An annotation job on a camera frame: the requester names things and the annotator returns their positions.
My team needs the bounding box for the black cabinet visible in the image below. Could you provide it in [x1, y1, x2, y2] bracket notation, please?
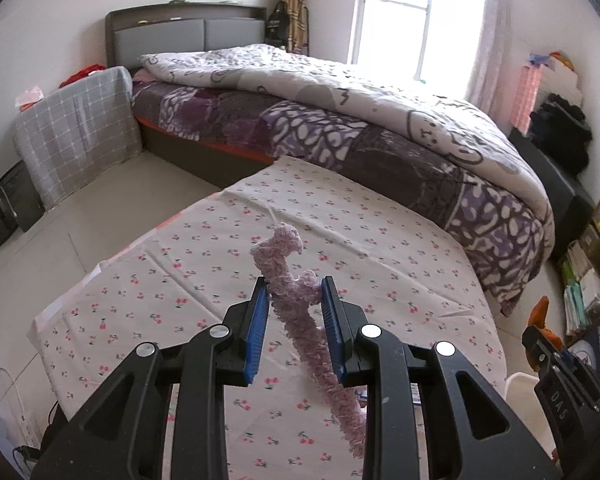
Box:
[507, 127, 597, 262]

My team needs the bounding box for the black clothing pile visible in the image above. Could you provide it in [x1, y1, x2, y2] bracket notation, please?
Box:
[529, 92, 594, 177]

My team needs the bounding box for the pale pink curtain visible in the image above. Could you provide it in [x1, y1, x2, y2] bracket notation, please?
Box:
[464, 0, 512, 122]

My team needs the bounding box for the grey checked cloth cover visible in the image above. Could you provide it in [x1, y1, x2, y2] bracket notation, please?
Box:
[14, 66, 144, 210]

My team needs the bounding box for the red cloth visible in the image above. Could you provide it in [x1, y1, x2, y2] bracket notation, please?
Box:
[60, 63, 107, 89]

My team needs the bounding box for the orange toy figure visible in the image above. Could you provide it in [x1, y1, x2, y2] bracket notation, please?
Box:
[527, 295, 566, 373]

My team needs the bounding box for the purple patterned blanket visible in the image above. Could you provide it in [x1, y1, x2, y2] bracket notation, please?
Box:
[131, 81, 556, 317]

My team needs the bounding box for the blue-edged white book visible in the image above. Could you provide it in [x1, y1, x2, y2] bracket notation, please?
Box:
[356, 382, 423, 411]

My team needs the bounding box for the black ribbed bin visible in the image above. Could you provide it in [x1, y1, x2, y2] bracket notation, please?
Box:
[0, 162, 45, 234]

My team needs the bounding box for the cherry print tablecloth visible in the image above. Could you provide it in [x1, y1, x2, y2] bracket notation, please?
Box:
[32, 155, 508, 480]

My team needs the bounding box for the window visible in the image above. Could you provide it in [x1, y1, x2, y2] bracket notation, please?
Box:
[347, 0, 488, 102]

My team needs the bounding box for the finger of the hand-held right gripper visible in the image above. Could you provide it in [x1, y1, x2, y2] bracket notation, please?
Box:
[522, 326, 568, 375]

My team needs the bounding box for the bookshelf with books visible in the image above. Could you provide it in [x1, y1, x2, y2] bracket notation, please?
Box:
[559, 160, 600, 342]

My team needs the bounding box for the black hanging bag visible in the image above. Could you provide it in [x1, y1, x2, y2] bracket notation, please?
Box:
[263, 2, 294, 52]

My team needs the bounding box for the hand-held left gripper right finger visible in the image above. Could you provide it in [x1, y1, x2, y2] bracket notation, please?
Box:
[320, 276, 563, 480]

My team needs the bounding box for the white cartoon print quilt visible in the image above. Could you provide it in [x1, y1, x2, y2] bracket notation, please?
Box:
[139, 44, 556, 241]

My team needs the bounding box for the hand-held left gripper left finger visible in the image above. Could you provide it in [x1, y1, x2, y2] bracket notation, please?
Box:
[30, 276, 272, 480]

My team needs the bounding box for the dark bed frame grey headboard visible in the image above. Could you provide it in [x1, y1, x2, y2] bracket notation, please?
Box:
[105, 2, 277, 192]

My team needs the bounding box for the pink fuzzy sock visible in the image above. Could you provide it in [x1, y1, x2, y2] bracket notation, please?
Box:
[250, 223, 367, 459]

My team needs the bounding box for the pink tissue pack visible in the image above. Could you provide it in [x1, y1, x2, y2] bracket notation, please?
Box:
[14, 86, 44, 112]

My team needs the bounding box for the pink checked box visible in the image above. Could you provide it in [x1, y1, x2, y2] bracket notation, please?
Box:
[512, 65, 544, 137]

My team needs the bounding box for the black fan stand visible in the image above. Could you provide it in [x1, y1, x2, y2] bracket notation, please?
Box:
[0, 144, 22, 250]

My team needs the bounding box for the white power cable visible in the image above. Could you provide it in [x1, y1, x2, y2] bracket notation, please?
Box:
[0, 364, 37, 442]

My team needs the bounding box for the plaid coat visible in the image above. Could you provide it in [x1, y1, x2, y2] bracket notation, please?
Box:
[278, 0, 312, 57]

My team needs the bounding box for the white storage box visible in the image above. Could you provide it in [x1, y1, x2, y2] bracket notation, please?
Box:
[532, 62, 582, 108]

